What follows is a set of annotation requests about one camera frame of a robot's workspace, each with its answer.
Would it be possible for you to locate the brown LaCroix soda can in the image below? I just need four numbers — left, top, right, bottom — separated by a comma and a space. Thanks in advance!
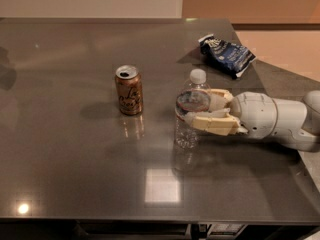
115, 65, 143, 115

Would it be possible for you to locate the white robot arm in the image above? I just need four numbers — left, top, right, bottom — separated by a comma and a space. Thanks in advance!
184, 89, 320, 152

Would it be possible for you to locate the clear plastic water bottle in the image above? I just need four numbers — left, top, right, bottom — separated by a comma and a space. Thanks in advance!
174, 68, 212, 150

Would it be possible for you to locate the blue crumpled chip bag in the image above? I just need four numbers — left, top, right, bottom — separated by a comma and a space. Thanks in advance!
198, 34, 256, 79

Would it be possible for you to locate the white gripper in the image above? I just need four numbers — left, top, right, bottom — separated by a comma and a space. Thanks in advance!
185, 89, 277, 139

